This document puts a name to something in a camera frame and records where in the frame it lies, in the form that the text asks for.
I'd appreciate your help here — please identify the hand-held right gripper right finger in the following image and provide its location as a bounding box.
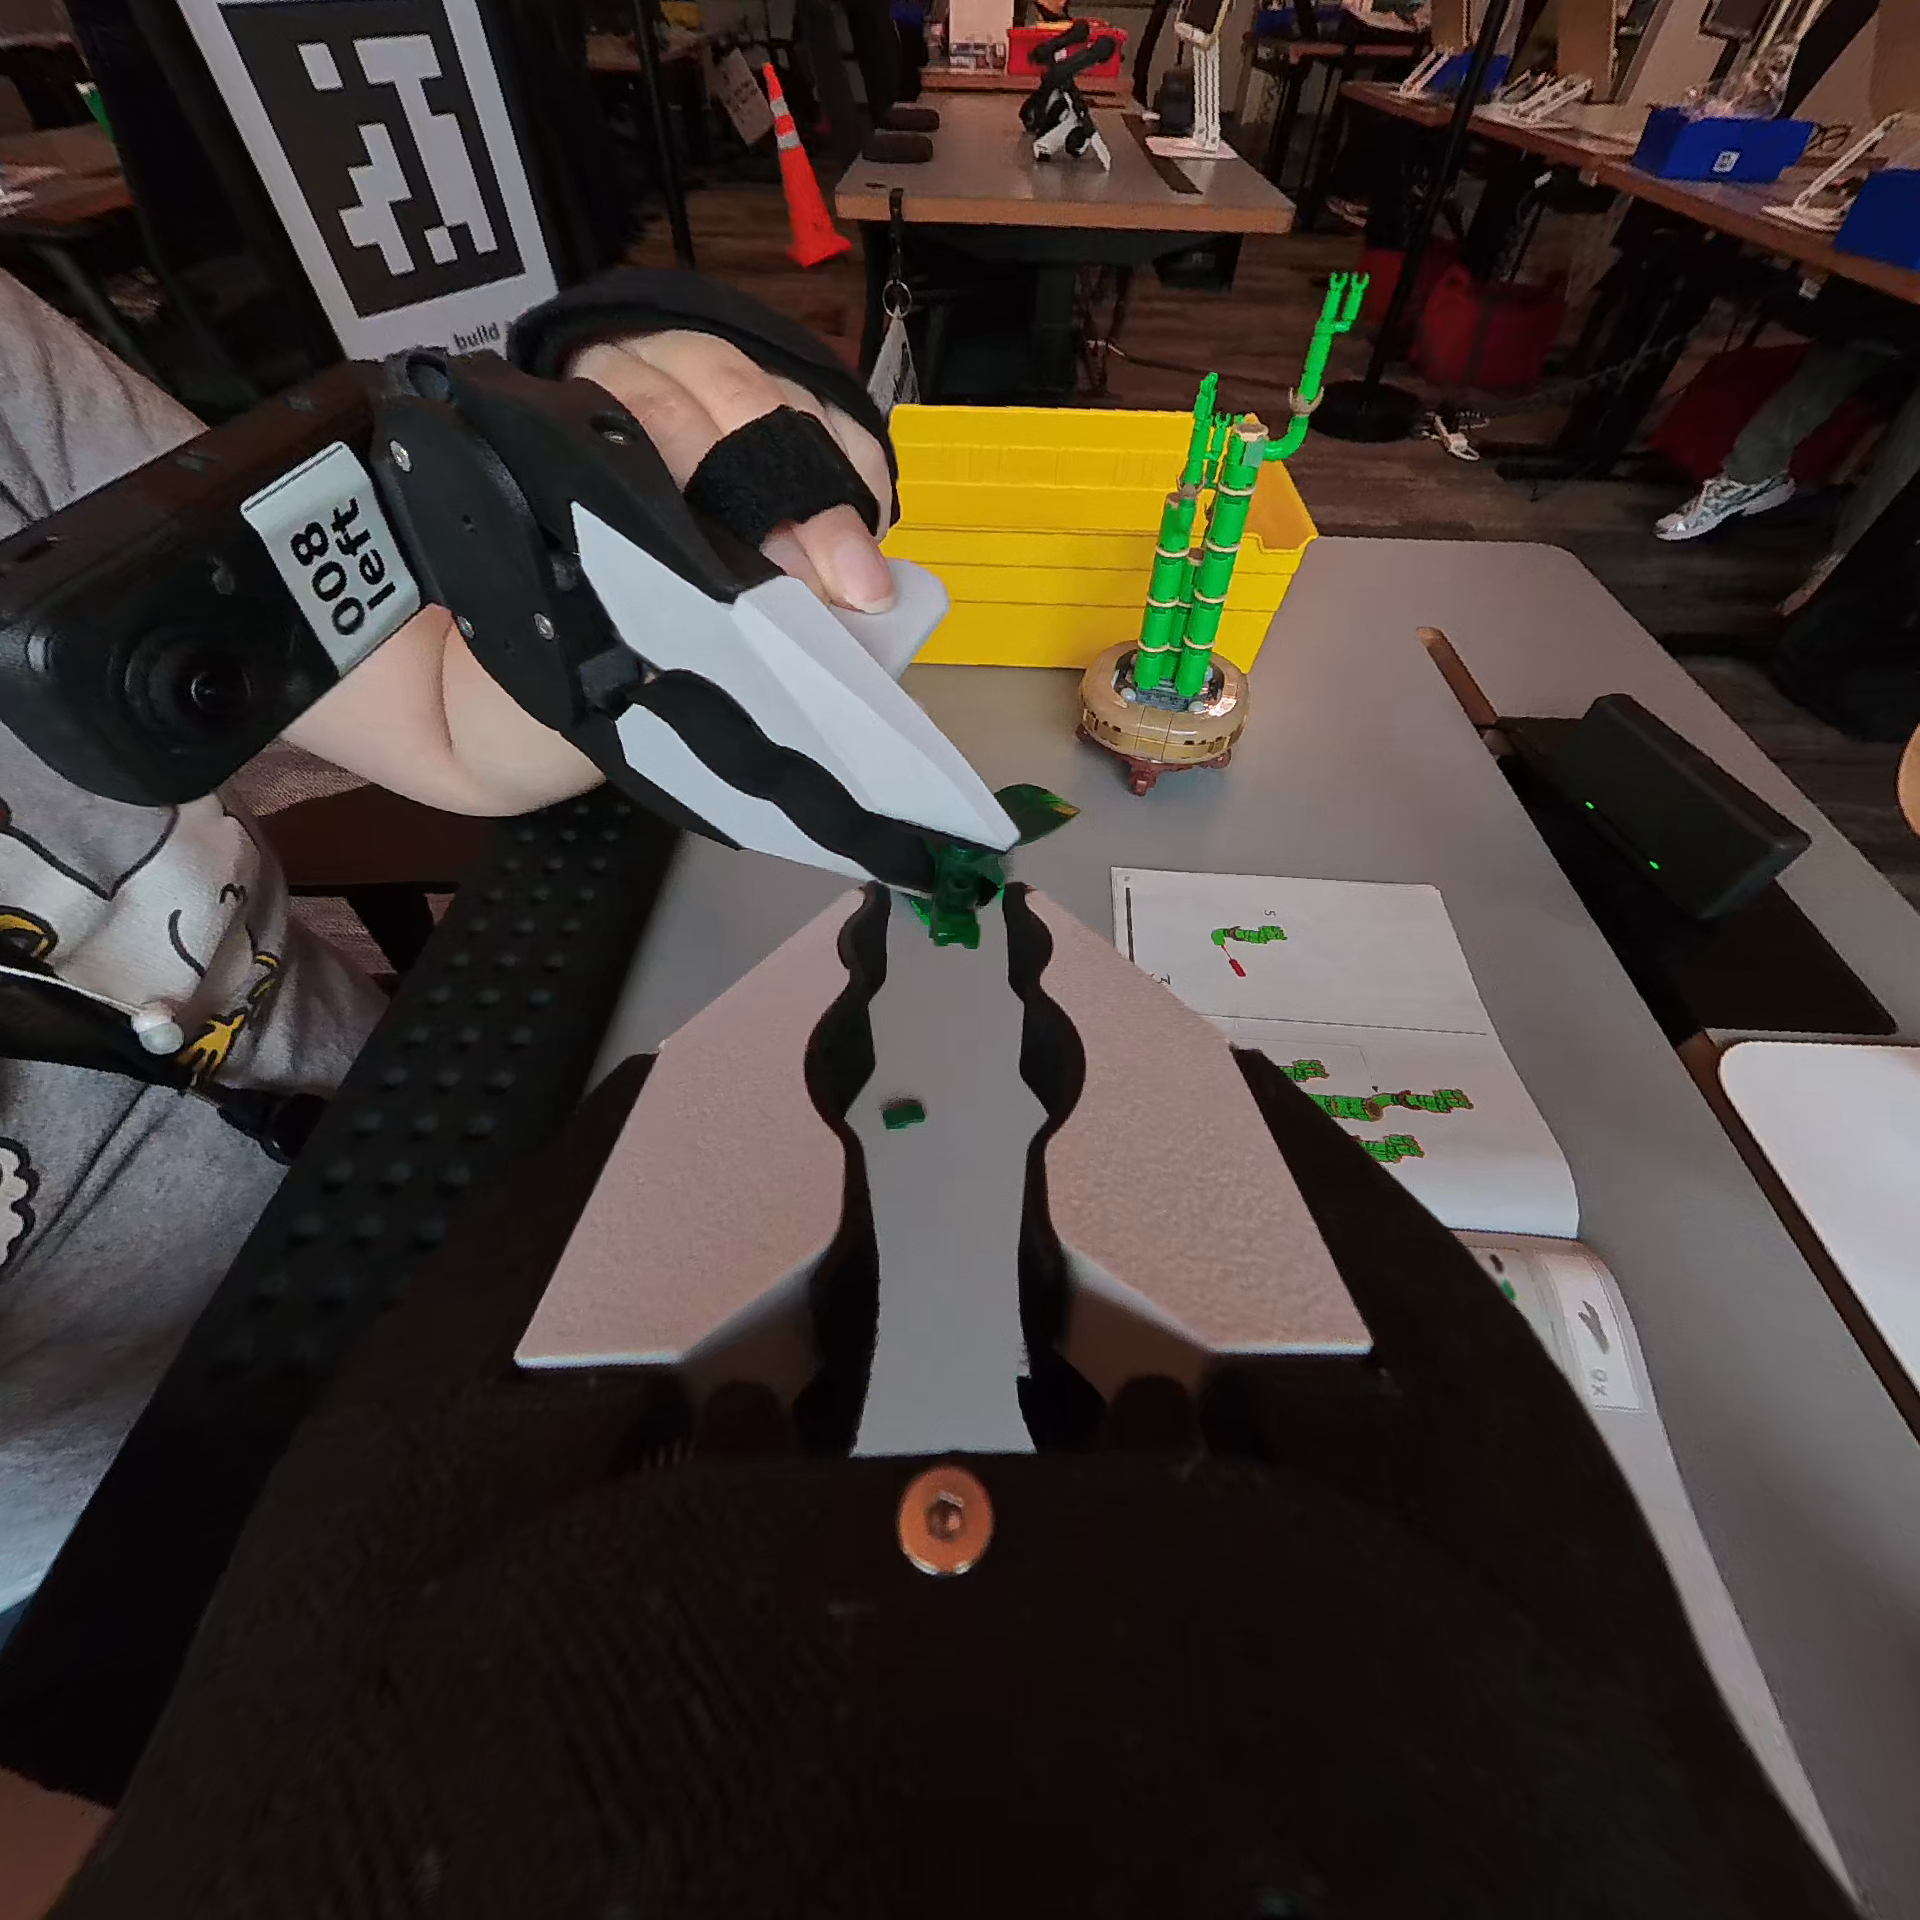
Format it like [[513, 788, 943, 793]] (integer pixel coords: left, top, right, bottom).
[[1001, 882, 1377, 1453]]

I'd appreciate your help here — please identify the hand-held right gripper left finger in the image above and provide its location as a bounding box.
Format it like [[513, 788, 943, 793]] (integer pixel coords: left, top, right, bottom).
[[514, 882, 894, 1456]]

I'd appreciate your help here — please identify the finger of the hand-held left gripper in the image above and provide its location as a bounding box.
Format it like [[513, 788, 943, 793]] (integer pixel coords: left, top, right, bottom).
[[608, 673, 962, 903], [569, 502, 1025, 887]]

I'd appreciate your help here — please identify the green lego leaf piece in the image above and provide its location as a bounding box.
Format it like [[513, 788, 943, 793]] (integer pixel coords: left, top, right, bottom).
[[901, 778, 1081, 953]]

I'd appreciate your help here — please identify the lego instruction booklet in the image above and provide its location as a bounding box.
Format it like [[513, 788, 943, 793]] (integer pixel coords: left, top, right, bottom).
[[1111, 861, 1855, 1863]]

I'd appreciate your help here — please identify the green lego bamboo plant model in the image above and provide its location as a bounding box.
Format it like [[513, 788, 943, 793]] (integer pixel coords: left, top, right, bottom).
[[1078, 269, 1374, 798]]

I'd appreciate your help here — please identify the person's left hand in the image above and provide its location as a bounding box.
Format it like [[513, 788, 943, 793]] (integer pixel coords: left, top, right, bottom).
[[281, 266, 905, 822]]

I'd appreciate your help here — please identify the yellow plastic bin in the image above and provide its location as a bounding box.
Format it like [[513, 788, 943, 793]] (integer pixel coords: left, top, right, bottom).
[[883, 402, 1322, 671]]

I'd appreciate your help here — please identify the black studded strip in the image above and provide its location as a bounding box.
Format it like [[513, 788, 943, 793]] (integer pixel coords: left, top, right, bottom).
[[0, 790, 681, 1807]]

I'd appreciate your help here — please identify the hanging white tag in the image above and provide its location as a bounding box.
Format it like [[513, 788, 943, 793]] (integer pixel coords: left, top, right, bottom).
[[867, 186, 922, 413]]

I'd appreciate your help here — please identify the black and white marker sign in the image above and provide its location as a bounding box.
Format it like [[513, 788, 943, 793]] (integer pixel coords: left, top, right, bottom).
[[176, 0, 569, 366]]

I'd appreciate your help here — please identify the orange traffic cone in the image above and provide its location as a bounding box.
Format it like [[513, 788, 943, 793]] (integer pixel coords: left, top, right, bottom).
[[758, 58, 858, 271]]

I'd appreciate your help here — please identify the black box with green light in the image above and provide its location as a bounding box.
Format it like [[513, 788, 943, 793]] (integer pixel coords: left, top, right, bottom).
[[1497, 693, 1817, 924]]

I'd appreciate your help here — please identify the white stand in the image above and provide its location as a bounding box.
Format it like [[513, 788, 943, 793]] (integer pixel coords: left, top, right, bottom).
[[1143, 0, 1243, 160]]

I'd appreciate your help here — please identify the red bag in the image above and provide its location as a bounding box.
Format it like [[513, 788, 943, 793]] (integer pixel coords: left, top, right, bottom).
[[1409, 257, 1575, 396]]

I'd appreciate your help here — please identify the black pole stand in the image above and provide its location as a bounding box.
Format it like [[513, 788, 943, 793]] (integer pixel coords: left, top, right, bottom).
[[1317, 0, 1520, 447]]

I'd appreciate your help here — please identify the long wooden desk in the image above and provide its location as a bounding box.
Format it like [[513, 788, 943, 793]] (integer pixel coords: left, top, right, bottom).
[[1341, 78, 1920, 309]]

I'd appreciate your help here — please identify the blue bin with white label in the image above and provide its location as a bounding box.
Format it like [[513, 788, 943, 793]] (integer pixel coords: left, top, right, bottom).
[[1631, 103, 1821, 185]]

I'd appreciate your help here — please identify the plain blue bin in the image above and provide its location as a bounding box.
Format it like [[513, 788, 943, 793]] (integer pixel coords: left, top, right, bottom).
[[1831, 162, 1920, 274]]

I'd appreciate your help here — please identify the black lanyard strap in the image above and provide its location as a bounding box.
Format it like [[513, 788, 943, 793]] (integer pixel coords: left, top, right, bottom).
[[0, 960, 325, 1162]]

